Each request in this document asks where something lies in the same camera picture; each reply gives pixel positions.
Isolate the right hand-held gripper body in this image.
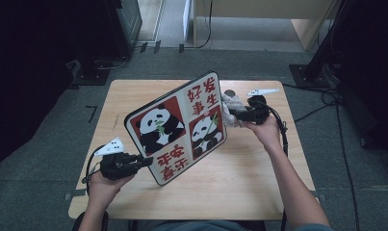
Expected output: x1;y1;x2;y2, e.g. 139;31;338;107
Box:
243;88;280;126

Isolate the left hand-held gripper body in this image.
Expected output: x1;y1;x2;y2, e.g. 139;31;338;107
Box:
93;137;142;182

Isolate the fluffy beige cloth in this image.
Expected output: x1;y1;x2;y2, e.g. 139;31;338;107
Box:
220;90;247;129

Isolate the square panda picture board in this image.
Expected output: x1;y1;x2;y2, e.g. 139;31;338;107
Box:
123;70;228;187

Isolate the person's right hand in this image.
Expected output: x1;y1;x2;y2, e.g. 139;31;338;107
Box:
243;115;288;154

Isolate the person's left hand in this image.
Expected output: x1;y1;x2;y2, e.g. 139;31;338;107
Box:
87;169;136;212

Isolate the black metal stand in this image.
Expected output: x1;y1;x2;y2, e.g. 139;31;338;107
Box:
288;0;353;90
72;47;112;87

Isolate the person's blue clothing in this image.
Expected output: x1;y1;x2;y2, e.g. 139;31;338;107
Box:
149;219;336;231

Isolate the light wooden desk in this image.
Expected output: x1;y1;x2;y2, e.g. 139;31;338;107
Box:
193;0;340;51

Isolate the white panel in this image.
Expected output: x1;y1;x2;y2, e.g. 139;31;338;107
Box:
181;0;193;42

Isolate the black curtain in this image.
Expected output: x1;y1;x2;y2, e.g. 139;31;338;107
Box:
0;0;118;189
329;0;388;158

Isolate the black cabinet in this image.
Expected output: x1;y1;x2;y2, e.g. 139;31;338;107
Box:
103;0;143;59

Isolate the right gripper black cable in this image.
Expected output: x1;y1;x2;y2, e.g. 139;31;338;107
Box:
261;100;290;231

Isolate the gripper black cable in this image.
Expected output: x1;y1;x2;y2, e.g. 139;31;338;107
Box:
81;143;107;197
261;100;290;231

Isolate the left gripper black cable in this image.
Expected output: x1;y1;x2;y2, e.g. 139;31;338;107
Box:
81;143;107;197

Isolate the black floor cable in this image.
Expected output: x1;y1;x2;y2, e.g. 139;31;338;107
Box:
335;102;361;231
94;44;142;71
281;82;344;97
293;95;344;124

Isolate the black hanging cable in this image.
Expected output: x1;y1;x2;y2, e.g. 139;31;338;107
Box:
181;0;215;50

